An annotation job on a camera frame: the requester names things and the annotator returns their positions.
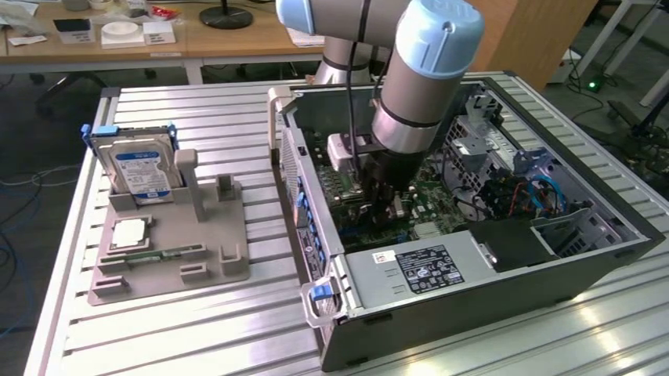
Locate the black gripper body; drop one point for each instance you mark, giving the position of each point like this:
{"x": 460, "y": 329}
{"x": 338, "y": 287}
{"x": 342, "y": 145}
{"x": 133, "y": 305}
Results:
{"x": 392, "y": 172}

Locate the green graphics card black fan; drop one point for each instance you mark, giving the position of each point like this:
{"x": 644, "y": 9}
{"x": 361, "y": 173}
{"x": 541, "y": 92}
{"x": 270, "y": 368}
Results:
{"x": 361, "y": 219}

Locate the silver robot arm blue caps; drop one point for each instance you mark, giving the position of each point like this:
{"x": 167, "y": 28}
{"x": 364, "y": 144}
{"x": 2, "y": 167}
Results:
{"x": 418, "y": 98}

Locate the green motherboard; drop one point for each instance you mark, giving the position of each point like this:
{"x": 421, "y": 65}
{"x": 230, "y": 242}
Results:
{"x": 435, "y": 203}

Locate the black RAM slot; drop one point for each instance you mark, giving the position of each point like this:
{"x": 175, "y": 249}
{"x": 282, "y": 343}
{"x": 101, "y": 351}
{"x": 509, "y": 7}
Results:
{"x": 320, "y": 147}
{"x": 324, "y": 156}

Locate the silver chipset heatsink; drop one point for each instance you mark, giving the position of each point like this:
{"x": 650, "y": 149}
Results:
{"x": 432, "y": 230}

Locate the metal drive cage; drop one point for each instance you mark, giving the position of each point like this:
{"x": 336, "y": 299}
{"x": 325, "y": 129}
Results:
{"x": 481, "y": 152}

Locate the black connector block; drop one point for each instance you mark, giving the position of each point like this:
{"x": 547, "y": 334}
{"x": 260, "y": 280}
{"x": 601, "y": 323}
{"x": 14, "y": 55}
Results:
{"x": 497, "y": 197}

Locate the small white sticker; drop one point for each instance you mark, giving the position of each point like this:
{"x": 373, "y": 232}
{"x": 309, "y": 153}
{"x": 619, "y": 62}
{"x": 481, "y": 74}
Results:
{"x": 385, "y": 258}

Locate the black power supply label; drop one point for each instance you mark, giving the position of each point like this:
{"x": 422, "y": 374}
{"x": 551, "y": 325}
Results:
{"x": 432, "y": 270}

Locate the grey power supply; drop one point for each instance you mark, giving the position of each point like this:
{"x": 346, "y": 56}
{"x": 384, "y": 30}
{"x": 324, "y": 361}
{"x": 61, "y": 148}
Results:
{"x": 377, "y": 282}

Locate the blue case latch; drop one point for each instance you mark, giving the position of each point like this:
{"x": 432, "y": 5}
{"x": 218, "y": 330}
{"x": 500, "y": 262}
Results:
{"x": 320, "y": 294}

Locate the white paper stack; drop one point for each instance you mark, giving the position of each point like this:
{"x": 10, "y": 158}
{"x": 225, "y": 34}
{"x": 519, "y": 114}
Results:
{"x": 309, "y": 41}

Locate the grey disk bay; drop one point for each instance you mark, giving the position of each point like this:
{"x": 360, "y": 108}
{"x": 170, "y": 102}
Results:
{"x": 569, "y": 235}

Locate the black open PC case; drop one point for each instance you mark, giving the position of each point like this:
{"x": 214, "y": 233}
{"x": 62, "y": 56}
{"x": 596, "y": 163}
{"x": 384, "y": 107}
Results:
{"x": 471, "y": 313}

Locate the wooden cabinet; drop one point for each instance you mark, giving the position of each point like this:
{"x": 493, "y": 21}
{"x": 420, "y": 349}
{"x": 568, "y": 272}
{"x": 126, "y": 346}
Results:
{"x": 533, "y": 39}

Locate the wooden desk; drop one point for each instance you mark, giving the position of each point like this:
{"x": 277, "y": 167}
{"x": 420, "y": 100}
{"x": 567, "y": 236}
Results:
{"x": 236, "y": 43}

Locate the grey plastic parts rack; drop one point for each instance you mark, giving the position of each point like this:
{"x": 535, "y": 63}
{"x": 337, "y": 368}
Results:
{"x": 173, "y": 235}

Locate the hard disk in blue caddy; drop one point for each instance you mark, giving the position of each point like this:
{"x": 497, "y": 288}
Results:
{"x": 138, "y": 168}

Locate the black floor stand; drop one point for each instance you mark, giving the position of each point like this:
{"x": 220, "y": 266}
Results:
{"x": 640, "y": 121}

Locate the green RAM stick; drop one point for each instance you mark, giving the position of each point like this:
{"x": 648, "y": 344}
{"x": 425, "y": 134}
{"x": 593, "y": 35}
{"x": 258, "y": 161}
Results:
{"x": 157, "y": 255}

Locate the black round lamp base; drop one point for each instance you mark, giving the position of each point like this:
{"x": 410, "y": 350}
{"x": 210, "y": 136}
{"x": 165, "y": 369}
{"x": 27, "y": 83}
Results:
{"x": 226, "y": 17}

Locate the silver CPU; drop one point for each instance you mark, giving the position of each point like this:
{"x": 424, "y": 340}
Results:
{"x": 130, "y": 234}

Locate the plain white box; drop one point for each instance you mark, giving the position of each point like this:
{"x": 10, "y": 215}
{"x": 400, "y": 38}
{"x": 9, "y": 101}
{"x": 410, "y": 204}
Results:
{"x": 158, "y": 33}

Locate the red and white packet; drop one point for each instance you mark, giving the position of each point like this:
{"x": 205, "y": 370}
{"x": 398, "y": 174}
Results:
{"x": 163, "y": 12}

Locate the white box with round dish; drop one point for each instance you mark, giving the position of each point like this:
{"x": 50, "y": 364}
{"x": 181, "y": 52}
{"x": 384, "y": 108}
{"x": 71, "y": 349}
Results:
{"x": 123, "y": 36}

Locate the black chair base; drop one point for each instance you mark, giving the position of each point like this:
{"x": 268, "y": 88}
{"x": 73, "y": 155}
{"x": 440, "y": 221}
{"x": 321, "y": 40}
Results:
{"x": 69, "y": 88}

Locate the white box with black lid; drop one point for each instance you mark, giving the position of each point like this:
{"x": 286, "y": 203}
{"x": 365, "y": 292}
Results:
{"x": 74, "y": 31}

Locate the white paper label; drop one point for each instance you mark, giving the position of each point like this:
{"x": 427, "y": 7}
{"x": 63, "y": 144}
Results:
{"x": 27, "y": 40}

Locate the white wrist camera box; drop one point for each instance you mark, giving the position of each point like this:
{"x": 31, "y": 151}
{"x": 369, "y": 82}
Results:
{"x": 342, "y": 150}

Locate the black plastic duct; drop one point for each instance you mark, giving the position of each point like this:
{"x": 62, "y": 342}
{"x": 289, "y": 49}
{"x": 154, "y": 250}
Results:
{"x": 512, "y": 243}

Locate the white desk frame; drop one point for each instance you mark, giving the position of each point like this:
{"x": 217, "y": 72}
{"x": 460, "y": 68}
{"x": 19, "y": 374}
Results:
{"x": 623, "y": 35}

